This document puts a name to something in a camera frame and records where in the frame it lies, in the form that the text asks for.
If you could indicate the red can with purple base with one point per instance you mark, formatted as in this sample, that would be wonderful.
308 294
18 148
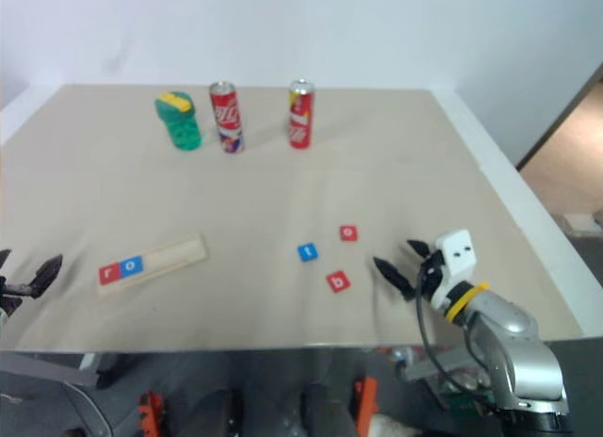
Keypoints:
227 117

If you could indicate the red letter tile o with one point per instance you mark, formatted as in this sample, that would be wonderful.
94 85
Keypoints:
349 233

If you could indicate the dark brown door frame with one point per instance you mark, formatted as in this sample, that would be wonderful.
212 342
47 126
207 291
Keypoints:
560 117

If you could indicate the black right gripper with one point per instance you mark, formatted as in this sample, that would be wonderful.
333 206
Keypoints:
429 272

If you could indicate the grey metal bracket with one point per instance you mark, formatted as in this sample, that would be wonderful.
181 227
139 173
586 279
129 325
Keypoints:
438 364

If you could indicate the red letter tile r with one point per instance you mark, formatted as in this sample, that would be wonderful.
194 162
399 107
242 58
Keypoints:
109 274

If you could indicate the wooden tile rack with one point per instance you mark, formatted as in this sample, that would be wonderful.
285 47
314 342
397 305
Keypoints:
174 255

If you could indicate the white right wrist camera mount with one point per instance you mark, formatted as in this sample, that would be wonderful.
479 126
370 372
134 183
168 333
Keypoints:
456 253

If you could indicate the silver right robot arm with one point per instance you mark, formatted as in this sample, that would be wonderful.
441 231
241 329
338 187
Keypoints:
513 347

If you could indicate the blue letter tile t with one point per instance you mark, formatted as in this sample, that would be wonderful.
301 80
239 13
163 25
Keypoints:
308 252

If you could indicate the yellow band on right wrist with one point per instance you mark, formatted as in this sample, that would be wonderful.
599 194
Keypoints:
464 301

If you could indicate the grey metal bar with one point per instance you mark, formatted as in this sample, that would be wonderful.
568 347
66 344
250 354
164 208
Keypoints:
52 368

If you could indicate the red letter tile b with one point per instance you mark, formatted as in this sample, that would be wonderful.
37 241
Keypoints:
338 282

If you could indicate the green jar with yellow lid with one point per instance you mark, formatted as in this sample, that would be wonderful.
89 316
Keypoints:
184 126

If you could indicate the red and white soda can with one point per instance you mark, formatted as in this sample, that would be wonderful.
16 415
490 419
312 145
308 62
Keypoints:
300 119

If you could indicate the blue letter tile o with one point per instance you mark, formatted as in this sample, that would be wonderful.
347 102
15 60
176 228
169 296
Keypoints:
130 267

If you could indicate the orange and black clamp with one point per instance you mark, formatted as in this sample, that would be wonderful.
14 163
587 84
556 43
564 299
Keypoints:
151 415
367 404

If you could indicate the beige table cloth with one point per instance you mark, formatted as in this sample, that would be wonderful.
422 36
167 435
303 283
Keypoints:
264 197

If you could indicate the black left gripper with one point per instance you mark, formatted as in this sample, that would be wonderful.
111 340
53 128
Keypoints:
14 291

